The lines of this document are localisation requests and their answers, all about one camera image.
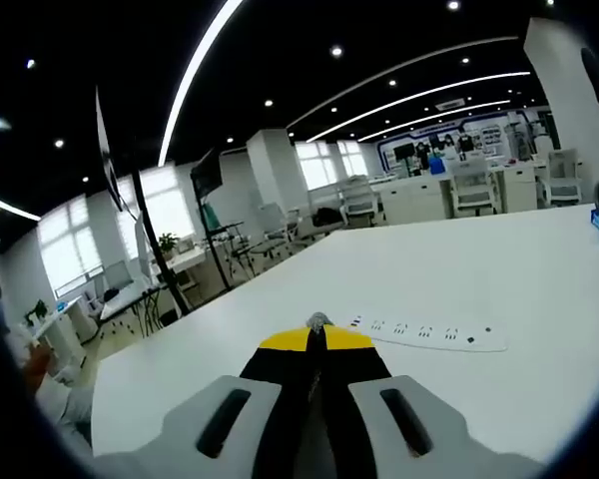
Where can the small potted plant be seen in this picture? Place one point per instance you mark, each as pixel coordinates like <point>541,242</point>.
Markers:
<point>167,244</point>
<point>37,310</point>

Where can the white power strip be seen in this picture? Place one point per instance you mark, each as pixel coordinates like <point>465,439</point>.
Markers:
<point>429,336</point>

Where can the blue box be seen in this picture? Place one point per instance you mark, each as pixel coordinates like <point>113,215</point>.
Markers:
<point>437,166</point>

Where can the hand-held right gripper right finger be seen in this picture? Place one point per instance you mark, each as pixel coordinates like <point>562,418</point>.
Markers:
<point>409,434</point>

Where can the black slanted stand pole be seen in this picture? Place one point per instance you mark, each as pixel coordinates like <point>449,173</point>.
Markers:
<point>155,239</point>

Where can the white table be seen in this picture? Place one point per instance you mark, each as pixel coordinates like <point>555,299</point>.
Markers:
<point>479,279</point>

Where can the white office chair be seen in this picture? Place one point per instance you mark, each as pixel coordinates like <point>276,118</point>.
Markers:
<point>359,199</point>
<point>473,187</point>
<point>564,177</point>

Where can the grey office chair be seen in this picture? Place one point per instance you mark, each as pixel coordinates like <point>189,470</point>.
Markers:
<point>279,222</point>

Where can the black bag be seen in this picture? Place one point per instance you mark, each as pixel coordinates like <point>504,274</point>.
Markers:
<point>327,215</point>

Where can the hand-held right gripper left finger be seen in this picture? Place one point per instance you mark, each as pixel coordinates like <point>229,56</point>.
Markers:
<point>229,429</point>

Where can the thin screen on stand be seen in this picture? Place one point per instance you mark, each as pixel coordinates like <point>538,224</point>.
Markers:
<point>109,159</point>

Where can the grey towel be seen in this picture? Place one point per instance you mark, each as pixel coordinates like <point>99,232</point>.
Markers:
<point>319,319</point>

